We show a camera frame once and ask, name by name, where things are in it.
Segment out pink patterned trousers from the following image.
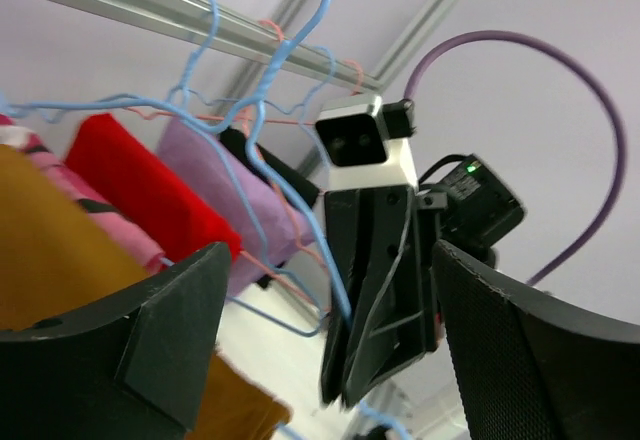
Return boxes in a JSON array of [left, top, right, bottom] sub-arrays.
[[1, 115, 165, 274]]

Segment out right aluminium frame post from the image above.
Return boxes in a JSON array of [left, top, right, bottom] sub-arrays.
[[221, 0, 460, 89]]

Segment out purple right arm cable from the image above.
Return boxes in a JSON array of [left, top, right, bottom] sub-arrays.
[[402, 29, 629, 286]]

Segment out blue hanger with brown trousers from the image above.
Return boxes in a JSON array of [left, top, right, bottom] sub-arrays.
[[262, 0, 411, 439]]

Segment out blue hanger with pink trousers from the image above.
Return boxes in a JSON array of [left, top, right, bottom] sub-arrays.
[[1, 0, 330, 308]]

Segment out red trousers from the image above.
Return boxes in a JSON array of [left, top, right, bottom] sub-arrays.
[[65, 113, 242, 262]]

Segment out lilac trousers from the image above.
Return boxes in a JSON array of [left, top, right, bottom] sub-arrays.
[[156, 119, 314, 266]]

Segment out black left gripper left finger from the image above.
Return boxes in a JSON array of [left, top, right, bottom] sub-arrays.
[[1, 243, 231, 439]]

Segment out black trousers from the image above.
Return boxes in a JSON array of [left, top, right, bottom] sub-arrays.
[[218, 128, 320, 208]]

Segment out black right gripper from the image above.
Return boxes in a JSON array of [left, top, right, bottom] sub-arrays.
[[320, 185, 445, 408]]

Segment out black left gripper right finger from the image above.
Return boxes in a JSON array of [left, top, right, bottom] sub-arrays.
[[432, 241, 639, 440]]

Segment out pink hanger with red trousers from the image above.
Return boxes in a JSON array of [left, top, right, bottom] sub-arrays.
[[119, 19, 331, 316]]

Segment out aluminium hanging rail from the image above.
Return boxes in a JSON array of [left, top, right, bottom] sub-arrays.
[[48, 0, 358, 88]]

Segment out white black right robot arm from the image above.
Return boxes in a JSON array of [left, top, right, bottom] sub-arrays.
[[320, 155, 525, 409]]

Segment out brown trousers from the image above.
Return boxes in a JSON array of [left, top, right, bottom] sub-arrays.
[[1, 146, 291, 439]]

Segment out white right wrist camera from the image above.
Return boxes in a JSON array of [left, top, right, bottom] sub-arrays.
[[314, 94, 418, 191]]

